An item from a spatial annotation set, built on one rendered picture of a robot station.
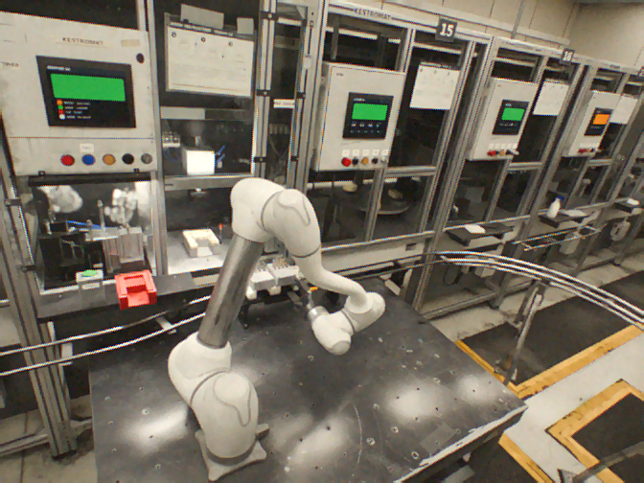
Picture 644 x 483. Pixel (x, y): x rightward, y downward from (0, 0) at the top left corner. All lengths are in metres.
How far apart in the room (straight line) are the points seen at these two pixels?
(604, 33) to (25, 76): 9.36
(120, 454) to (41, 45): 1.23
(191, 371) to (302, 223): 0.60
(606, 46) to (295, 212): 9.02
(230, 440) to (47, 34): 1.28
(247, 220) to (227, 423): 0.57
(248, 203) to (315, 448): 0.83
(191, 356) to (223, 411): 0.22
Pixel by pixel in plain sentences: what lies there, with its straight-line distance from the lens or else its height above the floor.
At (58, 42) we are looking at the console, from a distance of 1.48.
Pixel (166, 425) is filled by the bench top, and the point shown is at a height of 0.68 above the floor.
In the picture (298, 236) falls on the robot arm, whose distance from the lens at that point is 1.04.
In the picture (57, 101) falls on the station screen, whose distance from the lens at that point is 1.48.
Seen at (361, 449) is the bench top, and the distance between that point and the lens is 1.47.
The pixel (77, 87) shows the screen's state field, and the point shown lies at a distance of 1.47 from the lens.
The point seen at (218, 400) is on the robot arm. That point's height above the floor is 0.94.
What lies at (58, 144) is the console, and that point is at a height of 1.47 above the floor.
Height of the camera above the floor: 1.85
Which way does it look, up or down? 26 degrees down
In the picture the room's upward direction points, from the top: 8 degrees clockwise
